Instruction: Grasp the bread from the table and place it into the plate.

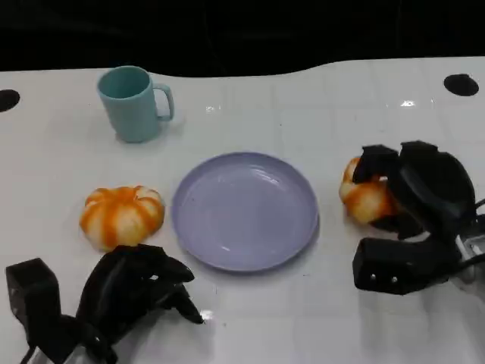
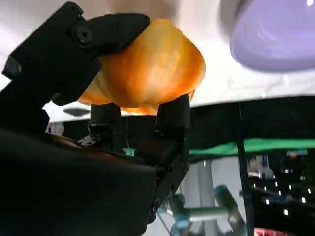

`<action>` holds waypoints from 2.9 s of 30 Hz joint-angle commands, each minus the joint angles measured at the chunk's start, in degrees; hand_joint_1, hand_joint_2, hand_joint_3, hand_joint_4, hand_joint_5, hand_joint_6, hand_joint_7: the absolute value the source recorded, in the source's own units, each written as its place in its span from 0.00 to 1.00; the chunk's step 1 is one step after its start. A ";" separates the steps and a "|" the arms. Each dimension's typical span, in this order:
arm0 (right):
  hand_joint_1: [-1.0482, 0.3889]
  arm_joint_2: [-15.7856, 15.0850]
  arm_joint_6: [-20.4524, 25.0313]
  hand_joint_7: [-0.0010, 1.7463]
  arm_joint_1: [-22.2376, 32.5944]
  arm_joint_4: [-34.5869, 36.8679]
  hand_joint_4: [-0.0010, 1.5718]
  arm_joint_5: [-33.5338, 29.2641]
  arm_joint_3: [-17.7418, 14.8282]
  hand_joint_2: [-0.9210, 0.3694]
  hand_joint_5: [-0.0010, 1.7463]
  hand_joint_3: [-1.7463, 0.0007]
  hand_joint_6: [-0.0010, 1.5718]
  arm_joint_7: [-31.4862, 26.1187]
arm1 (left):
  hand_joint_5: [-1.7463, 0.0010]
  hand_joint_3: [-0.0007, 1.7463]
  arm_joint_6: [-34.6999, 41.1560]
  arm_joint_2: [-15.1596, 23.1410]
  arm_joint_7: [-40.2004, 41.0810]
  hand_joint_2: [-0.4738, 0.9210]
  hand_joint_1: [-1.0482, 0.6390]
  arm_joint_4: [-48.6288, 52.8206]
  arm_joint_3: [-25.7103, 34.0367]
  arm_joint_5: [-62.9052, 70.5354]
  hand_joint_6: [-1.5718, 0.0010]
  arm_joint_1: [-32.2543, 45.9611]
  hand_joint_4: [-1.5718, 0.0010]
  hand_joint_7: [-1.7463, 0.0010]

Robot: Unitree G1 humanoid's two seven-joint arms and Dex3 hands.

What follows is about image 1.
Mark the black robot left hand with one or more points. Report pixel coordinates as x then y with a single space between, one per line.
117 288

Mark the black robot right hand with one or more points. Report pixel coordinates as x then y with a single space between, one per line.
435 189

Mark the orange and white bread roll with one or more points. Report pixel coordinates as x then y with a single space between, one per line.
363 201
121 218

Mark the lilac plate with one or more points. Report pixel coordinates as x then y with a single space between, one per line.
242 212

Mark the pale green mug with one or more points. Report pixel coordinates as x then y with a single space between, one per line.
130 112

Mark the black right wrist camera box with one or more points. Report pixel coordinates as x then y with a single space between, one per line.
398 263

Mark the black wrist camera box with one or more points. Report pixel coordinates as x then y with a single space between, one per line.
34 294
398 263

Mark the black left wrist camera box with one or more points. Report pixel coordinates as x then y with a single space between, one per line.
34 294

